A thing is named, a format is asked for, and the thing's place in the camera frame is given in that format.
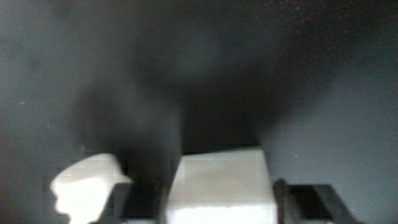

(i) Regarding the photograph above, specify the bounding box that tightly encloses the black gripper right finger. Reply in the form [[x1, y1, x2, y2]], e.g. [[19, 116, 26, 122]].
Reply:
[[273, 179, 350, 224]]

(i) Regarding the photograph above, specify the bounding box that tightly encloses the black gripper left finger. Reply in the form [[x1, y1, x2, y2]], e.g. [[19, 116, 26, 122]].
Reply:
[[104, 183, 158, 224]]

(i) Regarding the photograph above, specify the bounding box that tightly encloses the white leg tagged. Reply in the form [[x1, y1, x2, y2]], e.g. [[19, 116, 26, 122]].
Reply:
[[165, 147, 277, 224], [49, 153, 133, 224]]

